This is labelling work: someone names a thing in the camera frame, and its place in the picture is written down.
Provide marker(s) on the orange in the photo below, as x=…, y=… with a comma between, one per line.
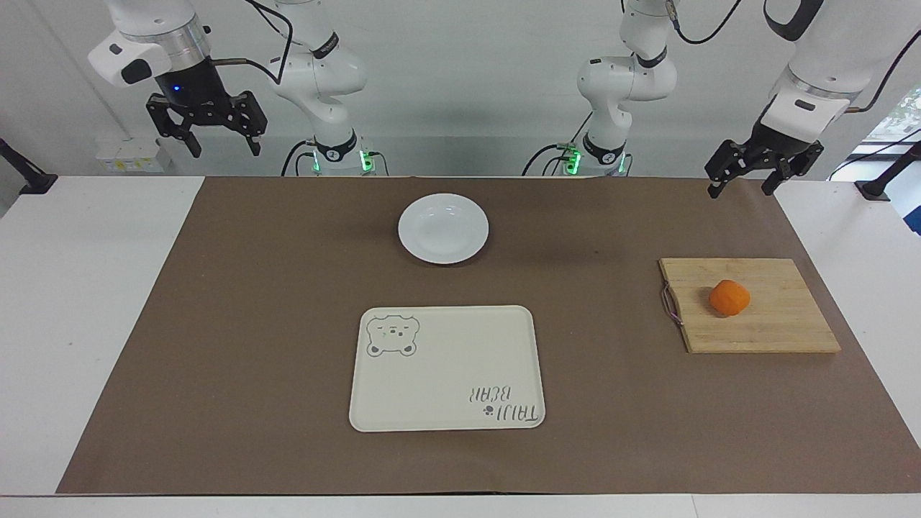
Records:
x=729, y=298

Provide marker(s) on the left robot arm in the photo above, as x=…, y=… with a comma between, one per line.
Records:
x=626, y=79

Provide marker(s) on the cream tray with bear print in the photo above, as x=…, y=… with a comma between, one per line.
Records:
x=446, y=374

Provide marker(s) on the black stand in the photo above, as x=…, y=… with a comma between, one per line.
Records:
x=888, y=180
x=29, y=178

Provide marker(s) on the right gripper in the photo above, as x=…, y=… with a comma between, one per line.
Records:
x=188, y=83

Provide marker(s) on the white socket box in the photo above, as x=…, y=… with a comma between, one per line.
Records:
x=129, y=155

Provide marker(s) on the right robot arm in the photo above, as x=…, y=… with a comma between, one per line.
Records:
x=324, y=72

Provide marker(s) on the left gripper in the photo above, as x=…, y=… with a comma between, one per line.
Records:
x=781, y=146

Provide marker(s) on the white round plate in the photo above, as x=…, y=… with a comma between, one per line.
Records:
x=443, y=229

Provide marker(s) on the bamboo cutting board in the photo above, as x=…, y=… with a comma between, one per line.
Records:
x=777, y=316

